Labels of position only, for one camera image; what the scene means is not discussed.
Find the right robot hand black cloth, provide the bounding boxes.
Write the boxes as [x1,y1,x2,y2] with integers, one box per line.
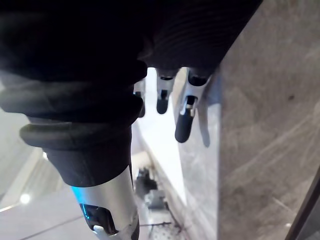
[0,0,264,240]

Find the silver perforated metal plate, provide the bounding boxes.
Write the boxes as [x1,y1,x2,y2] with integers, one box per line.
[147,211,185,240]

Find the dark robot foot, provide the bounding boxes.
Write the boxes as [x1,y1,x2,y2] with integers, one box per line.
[134,167,170,210]

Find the dark door frame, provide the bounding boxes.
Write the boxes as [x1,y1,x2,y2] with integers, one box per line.
[284,171,320,240]

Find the grey marble washtable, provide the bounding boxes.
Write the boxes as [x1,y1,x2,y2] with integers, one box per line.
[131,0,320,240]

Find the thin dark cable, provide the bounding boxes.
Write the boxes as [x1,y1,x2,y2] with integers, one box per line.
[139,221,174,228]

